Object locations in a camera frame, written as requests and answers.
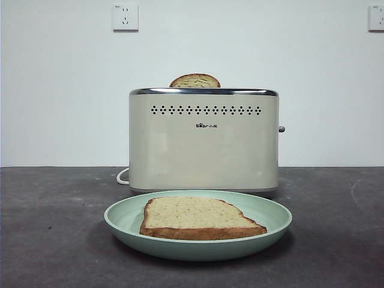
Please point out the round-topped bread slice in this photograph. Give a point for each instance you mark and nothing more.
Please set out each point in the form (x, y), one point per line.
(195, 81)

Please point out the large square bread slice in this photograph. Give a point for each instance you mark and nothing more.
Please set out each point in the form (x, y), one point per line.
(195, 216)

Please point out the grey toaster lever knob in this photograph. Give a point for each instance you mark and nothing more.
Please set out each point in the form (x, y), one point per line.
(281, 129)

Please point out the white wall socket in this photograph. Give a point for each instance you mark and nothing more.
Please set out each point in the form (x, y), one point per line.
(125, 17)
(377, 18)

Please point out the pale green round plate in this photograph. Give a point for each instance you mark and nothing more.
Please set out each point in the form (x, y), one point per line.
(126, 222)

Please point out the cream two-slot toaster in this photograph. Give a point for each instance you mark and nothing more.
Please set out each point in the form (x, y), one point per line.
(204, 150)

